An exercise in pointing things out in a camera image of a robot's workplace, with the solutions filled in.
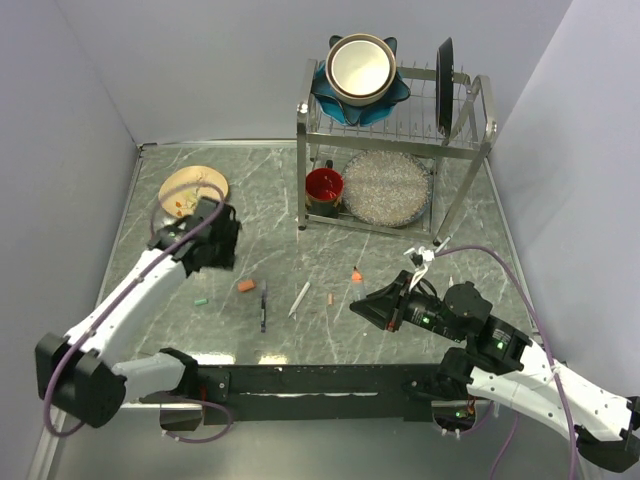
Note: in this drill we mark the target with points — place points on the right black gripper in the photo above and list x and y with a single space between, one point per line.
386 304

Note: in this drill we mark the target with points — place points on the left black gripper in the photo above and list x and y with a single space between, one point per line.
226 259

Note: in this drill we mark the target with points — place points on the grey marker orange tip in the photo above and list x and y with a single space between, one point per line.
357 284

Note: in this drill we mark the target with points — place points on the large orange marker cap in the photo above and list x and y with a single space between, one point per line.
246 285

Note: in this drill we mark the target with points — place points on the dark blue pen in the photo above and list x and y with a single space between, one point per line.
263 306

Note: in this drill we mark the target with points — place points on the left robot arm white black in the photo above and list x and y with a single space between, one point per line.
80 372

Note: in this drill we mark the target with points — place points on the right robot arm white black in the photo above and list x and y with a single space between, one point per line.
492 359

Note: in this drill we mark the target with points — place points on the grey pen by rack leg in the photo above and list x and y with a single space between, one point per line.
442 246

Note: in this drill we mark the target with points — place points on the yellow bird-pattern plate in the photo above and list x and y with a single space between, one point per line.
181 191

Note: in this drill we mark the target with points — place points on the white green-tipped highlighter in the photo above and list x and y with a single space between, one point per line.
300 296

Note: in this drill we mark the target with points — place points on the speckled grey plate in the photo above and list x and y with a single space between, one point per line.
387 189

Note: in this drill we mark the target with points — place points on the red black mug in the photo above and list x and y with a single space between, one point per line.
324 187

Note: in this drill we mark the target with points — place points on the steel dish rack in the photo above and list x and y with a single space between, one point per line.
409 129

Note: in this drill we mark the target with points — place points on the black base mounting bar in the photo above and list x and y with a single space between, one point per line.
410 392

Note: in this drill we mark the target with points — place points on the blue petal-shaped bowl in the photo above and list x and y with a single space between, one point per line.
349 115

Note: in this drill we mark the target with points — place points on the cream bowl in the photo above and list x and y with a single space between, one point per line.
360 68

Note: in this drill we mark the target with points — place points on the black plate upright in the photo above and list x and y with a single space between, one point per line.
445 87

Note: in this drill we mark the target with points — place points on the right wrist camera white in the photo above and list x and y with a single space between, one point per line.
421 257

